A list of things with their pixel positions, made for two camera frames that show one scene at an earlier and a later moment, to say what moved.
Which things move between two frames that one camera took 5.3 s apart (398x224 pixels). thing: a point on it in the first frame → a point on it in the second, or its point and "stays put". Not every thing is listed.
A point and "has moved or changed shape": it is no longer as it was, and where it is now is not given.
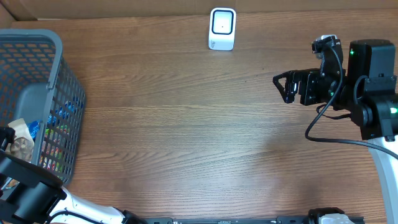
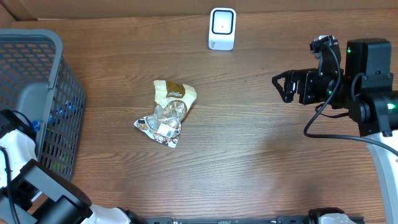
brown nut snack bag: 23,145 has moved or changed shape
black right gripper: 306,77 stays put
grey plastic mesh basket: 37,83 stays put
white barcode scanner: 222,28 stays put
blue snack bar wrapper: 33,126 has moved or changed shape
